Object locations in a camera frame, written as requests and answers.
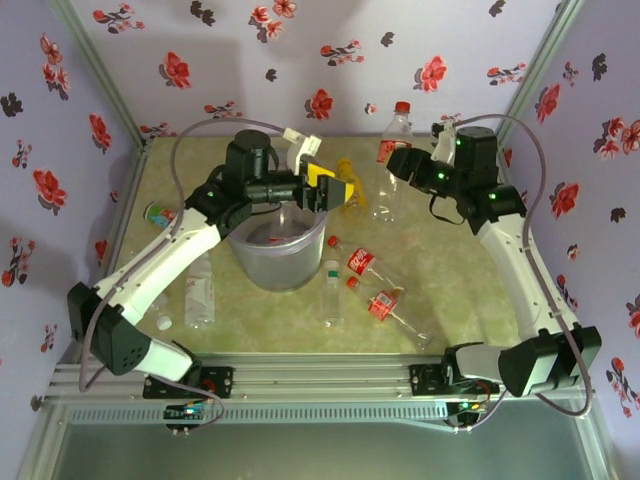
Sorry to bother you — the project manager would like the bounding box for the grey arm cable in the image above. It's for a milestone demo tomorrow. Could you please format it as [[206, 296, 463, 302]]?
[[452, 113, 596, 419], [78, 118, 301, 391]]

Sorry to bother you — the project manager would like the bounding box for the perforated grey cable duct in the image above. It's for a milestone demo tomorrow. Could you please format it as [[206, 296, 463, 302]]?
[[67, 402, 451, 426]]

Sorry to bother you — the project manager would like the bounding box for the clear bottle with red label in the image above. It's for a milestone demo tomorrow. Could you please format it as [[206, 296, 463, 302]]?
[[257, 209, 304, 251]]

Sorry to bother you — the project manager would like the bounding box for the small clear cola bottle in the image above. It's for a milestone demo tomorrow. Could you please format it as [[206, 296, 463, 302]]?
[[327, 235, 401, 296], [345, 275, 436, 351]]

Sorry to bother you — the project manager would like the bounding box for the aluminium table edge rail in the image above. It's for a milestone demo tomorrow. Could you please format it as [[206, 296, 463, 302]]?
[[492, 142, 586, 361], [57, 144, 149, 361]]

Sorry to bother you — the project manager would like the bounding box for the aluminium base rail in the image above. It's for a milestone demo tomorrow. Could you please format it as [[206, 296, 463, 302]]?
[[47, 352, 596, 402]]

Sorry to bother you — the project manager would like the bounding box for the right circuit board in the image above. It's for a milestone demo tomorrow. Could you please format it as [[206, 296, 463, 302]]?
[[447, 399, 489, 416]]

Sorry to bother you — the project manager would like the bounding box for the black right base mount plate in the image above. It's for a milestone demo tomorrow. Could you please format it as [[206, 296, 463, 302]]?
[[408, 363, 451, 399]]

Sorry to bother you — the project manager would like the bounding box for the tall clear cola bottle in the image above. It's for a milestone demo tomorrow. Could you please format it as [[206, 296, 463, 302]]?
[[372, 99, 416, 224]]

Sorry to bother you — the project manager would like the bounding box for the left circuit board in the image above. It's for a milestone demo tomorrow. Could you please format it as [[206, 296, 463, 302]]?
[[164, 403, 211, 421]]

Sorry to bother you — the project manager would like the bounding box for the clear plastic bin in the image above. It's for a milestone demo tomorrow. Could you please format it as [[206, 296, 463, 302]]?
[[227, 207, 329, 294]]

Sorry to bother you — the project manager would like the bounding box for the circuit board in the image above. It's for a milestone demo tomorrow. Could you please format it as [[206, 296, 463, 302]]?
[[164, 403, 211, 421], [447, 399, 489, 416]]

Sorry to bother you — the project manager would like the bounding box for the small bottle with green label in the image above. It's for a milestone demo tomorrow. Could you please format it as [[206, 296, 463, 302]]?
[[321, 259, 346, 329]]

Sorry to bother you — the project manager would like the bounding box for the thin black cable loop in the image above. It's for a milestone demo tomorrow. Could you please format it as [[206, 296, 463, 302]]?
[[428, 193, 474, 227]]

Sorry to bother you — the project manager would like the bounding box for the large clear water bottle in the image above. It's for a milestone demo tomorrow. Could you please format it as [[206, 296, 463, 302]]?
[[183, 249, 217, 331]]

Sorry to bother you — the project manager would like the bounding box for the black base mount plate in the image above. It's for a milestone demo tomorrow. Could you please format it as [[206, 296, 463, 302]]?
[[408, 363, 451, 399], [143, 366, 235, 401]]

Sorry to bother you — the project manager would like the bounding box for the grey right arm cable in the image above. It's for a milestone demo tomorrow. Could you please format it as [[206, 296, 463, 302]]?
[[452, 113, 596, 419]]

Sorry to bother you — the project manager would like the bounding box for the bottle with colourful label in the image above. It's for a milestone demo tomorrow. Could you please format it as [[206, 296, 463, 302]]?
[[144, 201, 176, 230]]

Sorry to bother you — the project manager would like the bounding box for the bright yellow plastic bottle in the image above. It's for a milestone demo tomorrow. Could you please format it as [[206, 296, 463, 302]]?
[[304, 162, 357, 207]]

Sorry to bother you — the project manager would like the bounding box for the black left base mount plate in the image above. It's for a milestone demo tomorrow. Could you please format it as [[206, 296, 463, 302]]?
[[143, 366, 235, 401]]

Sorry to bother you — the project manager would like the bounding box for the grey left arm cable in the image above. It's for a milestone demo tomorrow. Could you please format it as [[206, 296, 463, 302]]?
[[78, 118, 301, 391]]

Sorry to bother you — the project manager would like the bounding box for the aluminium frame post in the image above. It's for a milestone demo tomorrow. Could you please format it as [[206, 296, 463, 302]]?
[[47, 0, 149, 149], [574, 414, 626, 480], [14, 403, 69, 480], [492, 0, 590, 145]]

